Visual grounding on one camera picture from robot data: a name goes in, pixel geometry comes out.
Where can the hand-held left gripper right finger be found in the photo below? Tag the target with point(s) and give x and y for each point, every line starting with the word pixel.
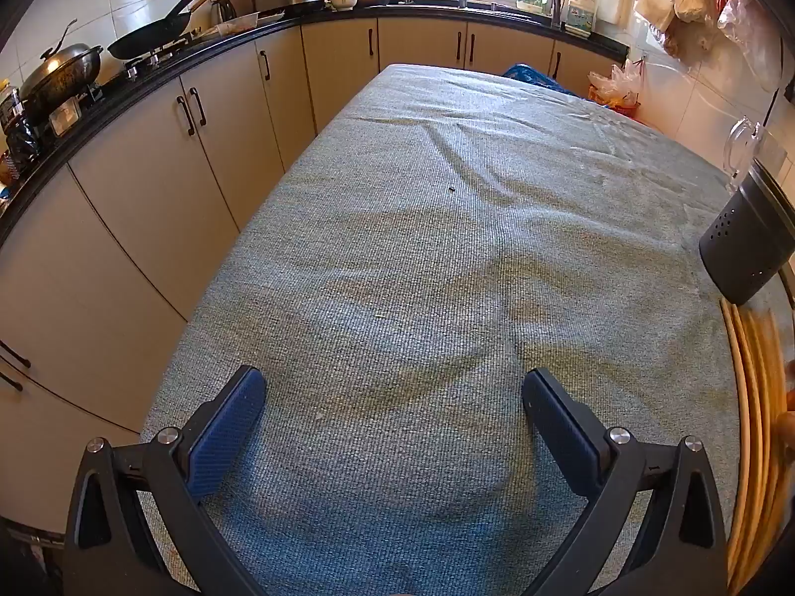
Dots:
pixel 559 434

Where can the small white container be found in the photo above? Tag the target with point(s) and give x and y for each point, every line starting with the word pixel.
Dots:
pixel 64 119

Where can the group of wooden chopsticks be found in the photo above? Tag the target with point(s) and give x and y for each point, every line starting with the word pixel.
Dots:
pixel 751 416

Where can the steel kettle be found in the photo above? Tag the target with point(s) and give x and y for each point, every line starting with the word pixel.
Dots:
pixel 222 10

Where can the grey-green table cloth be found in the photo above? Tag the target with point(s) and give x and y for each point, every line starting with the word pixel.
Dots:
pixel 435 261

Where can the dark grey utensil holder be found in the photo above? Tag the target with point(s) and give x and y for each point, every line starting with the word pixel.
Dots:
pixel 745 242

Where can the white rectangular dish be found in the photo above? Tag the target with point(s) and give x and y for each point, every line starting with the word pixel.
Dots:
pixel 237 25

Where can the white plastic bag with oranges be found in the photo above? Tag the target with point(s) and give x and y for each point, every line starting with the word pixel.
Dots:
pixel 615 84

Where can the beige kitchen base cabinets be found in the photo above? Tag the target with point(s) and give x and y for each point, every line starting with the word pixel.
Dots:
pixel 124 155

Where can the blue plastic bag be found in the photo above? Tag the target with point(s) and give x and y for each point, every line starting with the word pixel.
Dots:
pixel 528 73

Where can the black wok with lid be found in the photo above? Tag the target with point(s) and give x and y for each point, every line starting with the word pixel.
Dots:
pixel 59 71

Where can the gas stove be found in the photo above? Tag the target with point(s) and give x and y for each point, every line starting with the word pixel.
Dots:
pixel 149 62

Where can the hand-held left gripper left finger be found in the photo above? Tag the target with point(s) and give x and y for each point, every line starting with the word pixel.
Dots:
pixel 227 428

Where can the white green detergent jug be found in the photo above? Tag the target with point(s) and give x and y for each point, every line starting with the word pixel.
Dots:
pixel 581 15

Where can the dark condiment jars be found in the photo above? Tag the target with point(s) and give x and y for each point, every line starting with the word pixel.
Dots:
pixel 18 143

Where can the black kitchen countertop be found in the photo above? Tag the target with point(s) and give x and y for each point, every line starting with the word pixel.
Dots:
pixel 435 11

